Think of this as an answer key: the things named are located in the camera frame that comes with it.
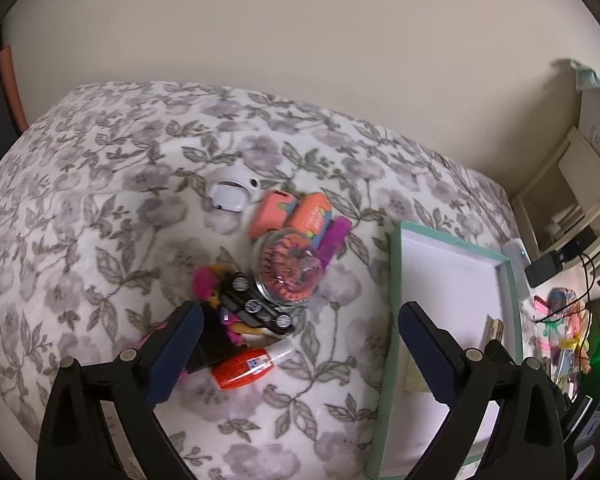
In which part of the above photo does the black toy car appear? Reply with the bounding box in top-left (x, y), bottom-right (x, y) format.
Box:
top-left (219, 272), bottom-right (296, 337)

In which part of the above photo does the clear dome with orange toy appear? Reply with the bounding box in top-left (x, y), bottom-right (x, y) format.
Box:
top-left (252, 228), bottom-right (324, 306)

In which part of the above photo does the gold black patterned lighter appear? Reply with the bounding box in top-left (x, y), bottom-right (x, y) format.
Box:
top-left (483, 316), bottom-right (505, 344)

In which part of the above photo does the pink white crochet mat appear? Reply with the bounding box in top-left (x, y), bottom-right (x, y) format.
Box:
top-left (532, 288), bottom-right (592, 400)

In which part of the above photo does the pink yellow toy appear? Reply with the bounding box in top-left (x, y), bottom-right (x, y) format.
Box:
top-left (180, 264), bottom-right (264, 380)

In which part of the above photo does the orange glue bottle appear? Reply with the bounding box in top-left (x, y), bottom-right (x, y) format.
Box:
top-left (211, 339), bottom-right (296, 391)

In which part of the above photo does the teal rimmed white tray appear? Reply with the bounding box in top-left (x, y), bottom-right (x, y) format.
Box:
top-left (366, 221), bottom-right (524, 479)

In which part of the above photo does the black power adapter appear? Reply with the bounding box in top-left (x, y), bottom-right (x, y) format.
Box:
top-left (524, 252), bottom-right (562, 288)

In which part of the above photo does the white power strip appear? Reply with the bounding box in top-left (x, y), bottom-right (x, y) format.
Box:
top-left (501, 237), bottom-right (532, 302)

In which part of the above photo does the floral grey white blanket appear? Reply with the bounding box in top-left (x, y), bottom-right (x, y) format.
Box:
top-left (0, 82), bottom-right (518, 479)

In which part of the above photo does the cream wooden shelf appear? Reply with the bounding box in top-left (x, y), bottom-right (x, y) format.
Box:
top-left (510, 129), bottom-right (600, 260)

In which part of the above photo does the white earbud case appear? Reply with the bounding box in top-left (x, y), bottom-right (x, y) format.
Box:
top-left (207, 167), bottom-right (260, 212)

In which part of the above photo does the salmon pink small box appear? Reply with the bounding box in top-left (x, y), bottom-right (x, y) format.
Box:
top-left (249, 190), bottom-right (297, 240)

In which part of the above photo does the purple tube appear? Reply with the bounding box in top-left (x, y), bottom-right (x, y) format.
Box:
top-left (317, 217), bottom-right (352, 269)

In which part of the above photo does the orange colourful small box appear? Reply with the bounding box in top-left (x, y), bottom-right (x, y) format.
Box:
top-left (285, 193), bottom-right (332, 246)

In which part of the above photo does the black cable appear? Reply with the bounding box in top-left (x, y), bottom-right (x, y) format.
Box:
top-left (532, 250), bottom-right (600, 325)

